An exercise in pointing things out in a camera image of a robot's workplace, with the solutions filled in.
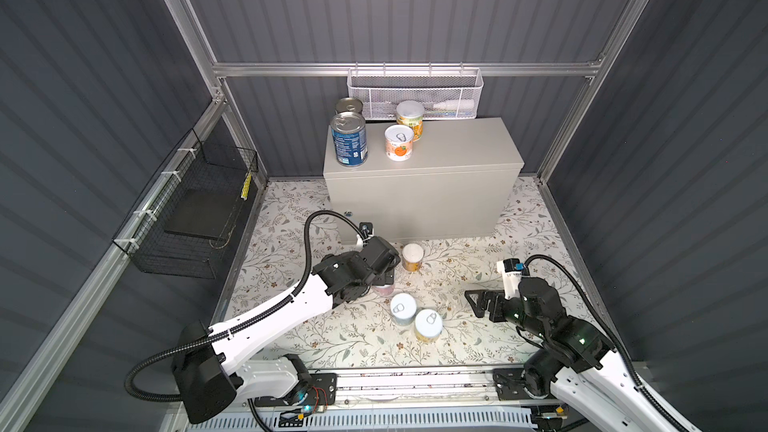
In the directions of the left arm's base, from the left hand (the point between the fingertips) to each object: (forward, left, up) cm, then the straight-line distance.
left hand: (375, 264), depth 78 cm
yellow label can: (-13, -14, -12) cm, 22 cm away
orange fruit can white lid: (+8, -11, -10) cm, 17 cm away
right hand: (-9, -27, -3) cm, 29 cm away
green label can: (-8, -7, -11) cm, 15 cm away
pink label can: (-1, -3, -13) cm, 14 cm away
